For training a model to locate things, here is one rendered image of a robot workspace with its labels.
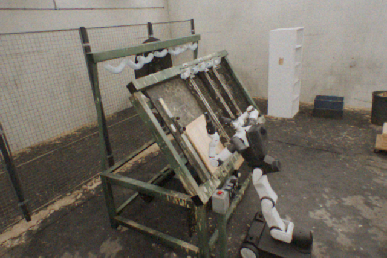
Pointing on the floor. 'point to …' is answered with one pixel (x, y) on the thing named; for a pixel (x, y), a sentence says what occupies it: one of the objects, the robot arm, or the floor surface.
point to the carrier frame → (192, 214)
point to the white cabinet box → (285, 71)
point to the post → (222, 235)
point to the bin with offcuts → (379, 107)
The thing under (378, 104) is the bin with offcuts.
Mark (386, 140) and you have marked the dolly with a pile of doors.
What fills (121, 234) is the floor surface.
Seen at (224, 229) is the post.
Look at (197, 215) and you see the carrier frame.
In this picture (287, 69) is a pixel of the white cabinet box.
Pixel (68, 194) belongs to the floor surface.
